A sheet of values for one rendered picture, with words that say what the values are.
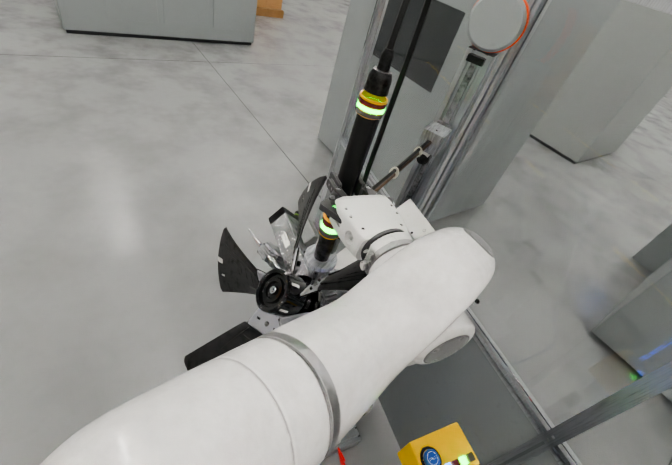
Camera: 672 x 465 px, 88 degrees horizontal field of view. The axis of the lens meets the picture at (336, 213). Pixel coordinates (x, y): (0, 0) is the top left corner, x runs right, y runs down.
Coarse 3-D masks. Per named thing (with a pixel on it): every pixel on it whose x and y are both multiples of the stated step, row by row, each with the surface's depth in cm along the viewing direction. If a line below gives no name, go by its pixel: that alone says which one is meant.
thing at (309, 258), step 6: (336, 240) 72; (312, 246) 75; (336, 246) 74; (306, 252) 73; (312, 252) 74; (306, 258) 72; (312, 258) 73; (330, 258) 74; (336, 258) 74; (312, 264) 71; (318, 264) 72; (324, 264) 72; (330, 264) 73; (318, 270) 71; (324, 270) 72; (330, 270) 73
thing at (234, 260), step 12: (228, 240) 113; (228, 252) 113; (240, 252) 108; (228, 264) 114; (240, 264) 108; (252, 264) 104; (228, 276) 116; (240, 276) 111; (252, 276) 106; (228, 288) 118; (240, 288) 114; (252, 288) 108
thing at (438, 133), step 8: (440, 120) 115; (424, 128) 109; (432, 128) 110; (440, 128) 112; (448, 128) 114; (424, 136) 110; (432, 136) 109; (440, 136) 108; (448, 136) 113; (432, 144) 110; (440, 144) 109; (432, 152) 111
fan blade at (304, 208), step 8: (312, 184) 107; (320, 184) 100; (304, 192) 113; (312, 192) 103; (304, 200) 109; (312, 200) 100; (304, 208) 104; (304, 216) 101; (304, 224) 98; (296, 240) 100; (296, 248) 98
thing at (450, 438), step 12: (432, 432) 90; (444, 432) 91; (456, 432) 91; (408, 444) 87; (420, 444) 87; (432, 444) 88; (444, 444) 88; (456, 444) 89; (468, 444) 90; (408, 456) 87; (420, 456) 85; (444, 456) 86; (456, 456) 87
